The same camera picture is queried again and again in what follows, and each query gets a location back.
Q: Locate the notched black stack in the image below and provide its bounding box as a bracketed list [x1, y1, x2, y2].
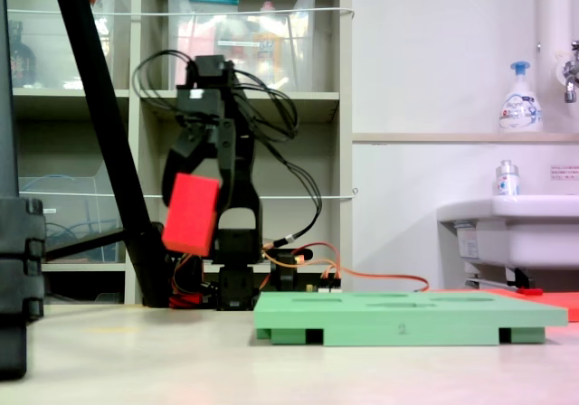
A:
[0, 196, 46, 381]

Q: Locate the white foam soap bottle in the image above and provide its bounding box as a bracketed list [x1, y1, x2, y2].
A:
[498, 60, 544, 134]

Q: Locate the red orange wire bundle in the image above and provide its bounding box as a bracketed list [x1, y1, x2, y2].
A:
[169, 253, 214, 309]

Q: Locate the orange cable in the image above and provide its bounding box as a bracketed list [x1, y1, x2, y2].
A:
[261, 240, 431, 294]

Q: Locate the black wire bundle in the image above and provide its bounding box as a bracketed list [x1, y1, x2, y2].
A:
[132, 50, 323, 249]

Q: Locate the red square block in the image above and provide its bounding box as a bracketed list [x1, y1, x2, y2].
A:
[161, 173, 222, 258]

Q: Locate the large clear plastic bin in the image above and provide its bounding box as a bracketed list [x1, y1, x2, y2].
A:
[166, 0, 318, 93]

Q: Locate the black tripod leg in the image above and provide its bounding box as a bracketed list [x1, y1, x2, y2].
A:
[48, 0, 173, 309]

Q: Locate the small silver capped bottle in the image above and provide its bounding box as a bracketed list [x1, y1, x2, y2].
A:
[494, 159, 520, 197]

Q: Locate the white cord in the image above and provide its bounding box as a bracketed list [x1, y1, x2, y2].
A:
[18, 187, 359, 201]
[6, 7, 356, 19]

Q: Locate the dark patterned bottle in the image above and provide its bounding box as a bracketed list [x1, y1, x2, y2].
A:
[7, 20, 37, 89]

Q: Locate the green shape sorting board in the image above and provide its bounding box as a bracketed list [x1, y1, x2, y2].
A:
[252, 290, 569, 347]

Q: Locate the small clear plastic bin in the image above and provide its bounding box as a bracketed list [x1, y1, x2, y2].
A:
[6, 0, 117, 90]

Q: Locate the beige shelving unit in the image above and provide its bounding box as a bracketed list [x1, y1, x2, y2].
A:
[0, 0, 354, 306]

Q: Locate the white sink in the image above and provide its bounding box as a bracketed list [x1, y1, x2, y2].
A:
[436, 194, 579, 288]

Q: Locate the dark grey vertical post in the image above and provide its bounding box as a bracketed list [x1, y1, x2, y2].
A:
[0, 0, 20, 198]

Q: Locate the circuit board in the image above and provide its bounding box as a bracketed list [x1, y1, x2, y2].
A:
[303, 281, 344, 294]

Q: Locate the clear file holder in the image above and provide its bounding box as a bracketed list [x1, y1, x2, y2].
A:
[17, 176, 124, 261]

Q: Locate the black table clamp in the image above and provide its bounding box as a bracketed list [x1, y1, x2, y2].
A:
[270, 249, 314, 294]

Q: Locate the black tripod brace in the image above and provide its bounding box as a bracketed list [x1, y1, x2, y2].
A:
[44, 227, 127, 262]

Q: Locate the chrome faucet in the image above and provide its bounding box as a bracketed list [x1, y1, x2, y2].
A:
[562, 40, 579, 104]

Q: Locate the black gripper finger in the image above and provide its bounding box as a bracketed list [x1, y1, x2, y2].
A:
[215, 118, 238, 212]
[161, 122, 217, 207]

